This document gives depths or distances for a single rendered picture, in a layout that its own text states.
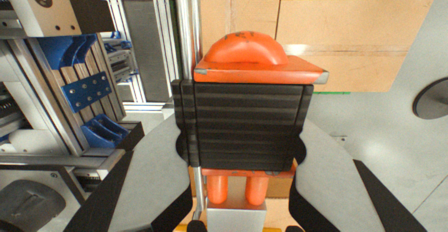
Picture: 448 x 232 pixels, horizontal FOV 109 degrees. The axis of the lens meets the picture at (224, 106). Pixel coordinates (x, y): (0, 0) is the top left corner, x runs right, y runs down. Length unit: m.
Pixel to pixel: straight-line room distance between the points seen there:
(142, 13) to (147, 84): 0.46
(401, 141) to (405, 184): 0.72
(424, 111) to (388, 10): 1.40
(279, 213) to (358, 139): 1.70
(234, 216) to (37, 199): 0.58
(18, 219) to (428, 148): 2.87
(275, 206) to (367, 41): 0.79
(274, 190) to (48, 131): 0.66
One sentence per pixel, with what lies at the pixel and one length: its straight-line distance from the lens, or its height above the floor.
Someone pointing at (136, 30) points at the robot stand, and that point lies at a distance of 1.25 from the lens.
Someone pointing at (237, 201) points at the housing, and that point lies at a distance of 0.19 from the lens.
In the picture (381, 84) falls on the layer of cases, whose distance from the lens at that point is 1.11.
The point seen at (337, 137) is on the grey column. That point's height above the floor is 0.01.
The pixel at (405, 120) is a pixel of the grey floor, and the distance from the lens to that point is 2.25.
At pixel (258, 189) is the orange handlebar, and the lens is 0.17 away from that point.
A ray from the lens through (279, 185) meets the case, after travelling 0.48.
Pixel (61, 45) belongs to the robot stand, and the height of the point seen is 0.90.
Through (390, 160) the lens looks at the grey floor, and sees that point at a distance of 2.54.
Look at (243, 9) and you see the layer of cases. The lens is 0.77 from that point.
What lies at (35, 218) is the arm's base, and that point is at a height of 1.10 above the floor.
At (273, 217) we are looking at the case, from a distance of 0.52.
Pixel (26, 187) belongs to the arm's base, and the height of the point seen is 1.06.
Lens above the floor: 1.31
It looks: 63 degrees down
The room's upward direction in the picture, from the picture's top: 176 degrees counter-clockwise
